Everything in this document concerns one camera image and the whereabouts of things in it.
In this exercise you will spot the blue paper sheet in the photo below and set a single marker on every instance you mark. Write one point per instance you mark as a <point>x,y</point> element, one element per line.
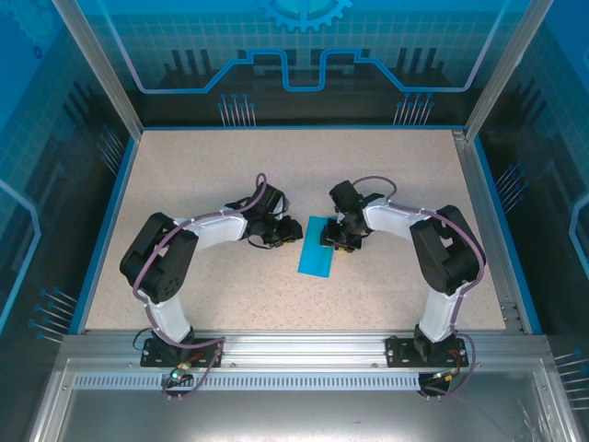
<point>315,262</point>

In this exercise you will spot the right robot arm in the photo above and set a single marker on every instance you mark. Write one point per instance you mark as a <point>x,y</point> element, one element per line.
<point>442,258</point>

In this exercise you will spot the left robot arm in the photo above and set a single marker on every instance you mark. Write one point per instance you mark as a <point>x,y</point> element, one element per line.
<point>175,276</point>

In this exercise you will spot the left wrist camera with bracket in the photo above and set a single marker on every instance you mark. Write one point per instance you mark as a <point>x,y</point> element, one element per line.
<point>282,207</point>

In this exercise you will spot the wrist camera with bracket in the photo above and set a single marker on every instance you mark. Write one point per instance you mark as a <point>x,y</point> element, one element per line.
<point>282,207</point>
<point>339,214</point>

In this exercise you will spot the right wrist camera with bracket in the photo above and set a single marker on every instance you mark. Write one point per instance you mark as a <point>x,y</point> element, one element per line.
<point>339,214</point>

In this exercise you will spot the aluminium mounting rail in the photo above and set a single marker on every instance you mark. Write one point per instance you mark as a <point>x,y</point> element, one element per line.
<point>299,343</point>

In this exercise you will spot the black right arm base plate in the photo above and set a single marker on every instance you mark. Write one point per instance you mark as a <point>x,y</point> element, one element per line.
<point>398,352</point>

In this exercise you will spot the aluminium side rail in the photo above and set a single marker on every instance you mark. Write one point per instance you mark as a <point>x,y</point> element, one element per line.
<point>474,184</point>

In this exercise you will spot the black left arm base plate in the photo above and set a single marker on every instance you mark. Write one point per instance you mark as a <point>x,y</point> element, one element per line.
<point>152,357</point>

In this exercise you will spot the metal tray frame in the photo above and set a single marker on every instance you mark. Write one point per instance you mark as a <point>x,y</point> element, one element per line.
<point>294,419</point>

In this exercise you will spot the aluminium frame post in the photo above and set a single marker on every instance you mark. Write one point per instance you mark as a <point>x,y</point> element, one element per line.
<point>501,78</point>
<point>105,78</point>

